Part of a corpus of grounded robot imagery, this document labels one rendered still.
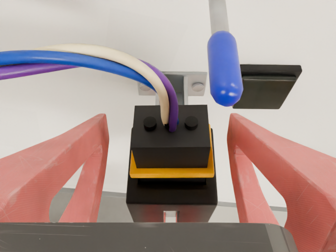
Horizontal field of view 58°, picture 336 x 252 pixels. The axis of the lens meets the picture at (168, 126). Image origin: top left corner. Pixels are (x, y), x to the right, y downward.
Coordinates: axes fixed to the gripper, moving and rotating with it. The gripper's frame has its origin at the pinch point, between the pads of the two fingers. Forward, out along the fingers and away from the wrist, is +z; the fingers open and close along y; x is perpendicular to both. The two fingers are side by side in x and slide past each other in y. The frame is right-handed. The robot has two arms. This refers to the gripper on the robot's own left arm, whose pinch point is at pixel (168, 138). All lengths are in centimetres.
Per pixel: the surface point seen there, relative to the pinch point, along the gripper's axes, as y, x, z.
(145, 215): 1.2, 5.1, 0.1
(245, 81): -4.8, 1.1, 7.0
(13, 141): 14.5, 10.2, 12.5
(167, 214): 0.0, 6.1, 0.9
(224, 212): -27, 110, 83
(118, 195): 6.9, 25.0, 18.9
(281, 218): -57, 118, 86
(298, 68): -8.0, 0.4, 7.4
